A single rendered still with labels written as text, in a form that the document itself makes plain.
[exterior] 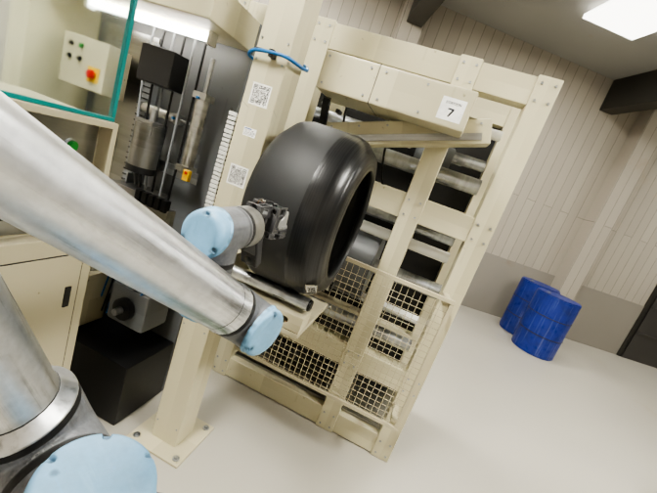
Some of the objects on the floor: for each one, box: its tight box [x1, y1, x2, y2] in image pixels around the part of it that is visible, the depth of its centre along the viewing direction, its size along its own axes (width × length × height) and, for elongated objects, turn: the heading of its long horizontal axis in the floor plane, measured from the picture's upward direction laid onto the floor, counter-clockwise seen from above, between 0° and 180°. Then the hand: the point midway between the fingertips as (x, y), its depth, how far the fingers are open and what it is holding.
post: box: [152, 0, 323, 447], centre depth 135 cm, size 13×13×250 cm
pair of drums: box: [500, 277, 582, 361], centre depth 478 cm, size 65×106×79 cm, turn 129°
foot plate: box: [126, 412, 214, 469], centre depth 162 cm, size 27×27×2 cm
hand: (281, 227), depth 98 cm, fingers closed
